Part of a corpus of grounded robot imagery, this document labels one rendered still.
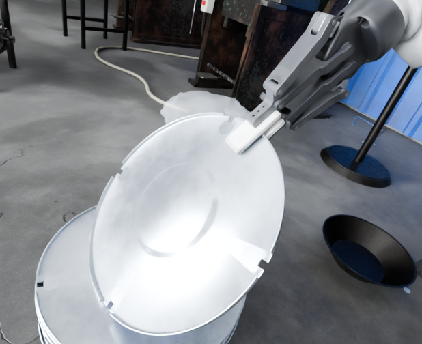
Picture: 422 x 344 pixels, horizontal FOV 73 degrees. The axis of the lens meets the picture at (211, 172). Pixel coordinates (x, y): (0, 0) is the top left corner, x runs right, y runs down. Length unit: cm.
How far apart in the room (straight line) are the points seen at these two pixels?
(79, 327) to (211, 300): 16
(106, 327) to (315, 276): 71
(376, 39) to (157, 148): 31
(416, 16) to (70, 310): 52
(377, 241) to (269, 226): 93
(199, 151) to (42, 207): 69
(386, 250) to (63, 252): 103
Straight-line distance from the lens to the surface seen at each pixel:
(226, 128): 39
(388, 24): 40
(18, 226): 96
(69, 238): 49
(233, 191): 34
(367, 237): 121
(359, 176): 162
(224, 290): 31
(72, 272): 45
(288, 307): 87
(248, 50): 175
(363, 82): 290
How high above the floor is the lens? 66
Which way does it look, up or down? 33 degrees down
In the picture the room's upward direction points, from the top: 15 degrees clockwise
